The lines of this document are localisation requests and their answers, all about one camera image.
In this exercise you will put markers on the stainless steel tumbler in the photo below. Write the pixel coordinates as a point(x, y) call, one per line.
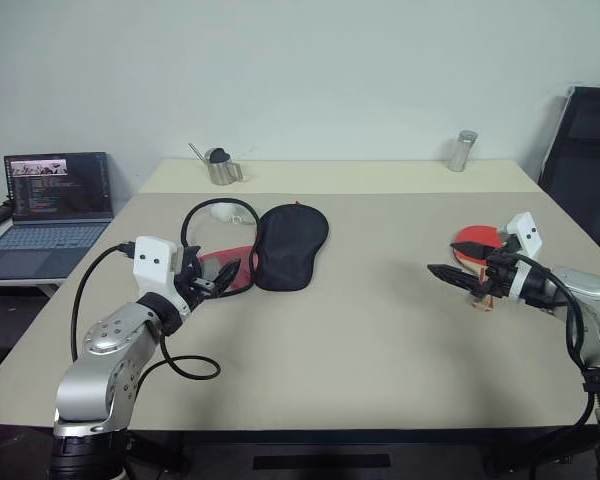
point(461, 152)

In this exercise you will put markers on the black and red paddle case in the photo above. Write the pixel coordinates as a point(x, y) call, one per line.
point(290, 245)

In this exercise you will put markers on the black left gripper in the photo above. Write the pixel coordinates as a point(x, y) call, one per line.
point(192, 280)

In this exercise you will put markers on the thin metal straw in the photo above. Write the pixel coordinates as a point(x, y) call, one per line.
point(197, 152)

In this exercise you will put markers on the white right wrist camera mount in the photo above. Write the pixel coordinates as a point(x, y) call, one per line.
point(527, 232)

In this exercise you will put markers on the open blue-grey laptop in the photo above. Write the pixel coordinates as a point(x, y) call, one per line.
point(55, 190)

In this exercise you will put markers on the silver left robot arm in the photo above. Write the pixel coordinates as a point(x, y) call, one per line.
point(102, 345)

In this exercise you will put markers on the white plush zipper charm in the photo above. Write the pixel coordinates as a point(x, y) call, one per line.
point(224, 212)

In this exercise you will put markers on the black office chair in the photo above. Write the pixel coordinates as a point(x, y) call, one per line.
point(587, 165)

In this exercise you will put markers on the black heart-shaped object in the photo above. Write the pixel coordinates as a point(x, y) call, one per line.
point(219, 156)

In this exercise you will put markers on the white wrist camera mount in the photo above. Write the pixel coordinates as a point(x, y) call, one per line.
point(527, 232)
point(152, 260)

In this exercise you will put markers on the red table tennis paddle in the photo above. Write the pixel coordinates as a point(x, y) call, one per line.
point(477, 234)

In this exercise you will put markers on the stainless steel pitcher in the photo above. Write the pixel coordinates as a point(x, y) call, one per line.
point(222, 172)

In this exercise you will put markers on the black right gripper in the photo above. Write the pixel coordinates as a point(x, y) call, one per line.
point(500, 275)

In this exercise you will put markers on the white side table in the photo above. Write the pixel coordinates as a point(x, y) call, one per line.
point(20, 284)

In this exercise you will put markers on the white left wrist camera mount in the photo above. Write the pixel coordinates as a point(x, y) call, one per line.
point(152, 260)

